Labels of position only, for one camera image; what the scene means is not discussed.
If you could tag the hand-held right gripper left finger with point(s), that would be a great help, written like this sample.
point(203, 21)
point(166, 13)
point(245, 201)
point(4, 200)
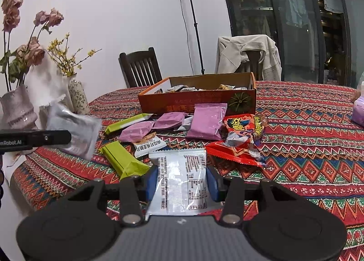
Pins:
point(152, 184)

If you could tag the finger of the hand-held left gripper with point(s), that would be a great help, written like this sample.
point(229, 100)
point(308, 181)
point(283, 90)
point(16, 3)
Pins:
point(54, 137)

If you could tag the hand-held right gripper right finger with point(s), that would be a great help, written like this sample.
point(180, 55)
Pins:
point(213, 184)

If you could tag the silver snack packet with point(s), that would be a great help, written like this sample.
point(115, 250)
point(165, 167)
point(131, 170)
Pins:
point(82, 133)

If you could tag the white snack packet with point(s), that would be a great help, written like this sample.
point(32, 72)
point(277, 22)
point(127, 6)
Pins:
point(182, 181)

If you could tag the pile of assorted snack packets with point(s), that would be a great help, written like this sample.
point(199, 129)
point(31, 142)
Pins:
point(207, 121)

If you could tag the orange cardboard box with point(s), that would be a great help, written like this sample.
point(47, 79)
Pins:
point(176, 103)

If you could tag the heap of mixed snack packets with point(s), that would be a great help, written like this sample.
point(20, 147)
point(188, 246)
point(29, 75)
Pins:
point(187, 88)

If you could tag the large pink ceramic vase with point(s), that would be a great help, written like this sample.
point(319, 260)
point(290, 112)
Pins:
point(17, 110)

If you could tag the small floral ceramic vase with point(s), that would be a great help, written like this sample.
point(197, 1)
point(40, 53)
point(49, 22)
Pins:
point(79, 96)

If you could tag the yellow blossom branches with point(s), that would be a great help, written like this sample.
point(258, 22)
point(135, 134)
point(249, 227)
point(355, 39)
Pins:
point(64, 59)

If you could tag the dried pink rose bouquet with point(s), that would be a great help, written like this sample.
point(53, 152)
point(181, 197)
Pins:
point(31, 50)

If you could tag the dark wooden chair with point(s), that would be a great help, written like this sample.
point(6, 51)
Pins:
point(140, 67)
point(253, 63)

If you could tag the beige jacket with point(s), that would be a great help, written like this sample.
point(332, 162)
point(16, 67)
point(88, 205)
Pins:
point(230, 53)

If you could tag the purple tissue pack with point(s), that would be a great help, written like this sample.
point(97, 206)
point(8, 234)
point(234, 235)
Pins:
point(359, 113)

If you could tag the studio light on stand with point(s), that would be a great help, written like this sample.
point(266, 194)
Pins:
point(194, 22)

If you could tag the dark sliding glass doors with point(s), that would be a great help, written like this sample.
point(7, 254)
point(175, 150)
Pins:
point(256, 22)

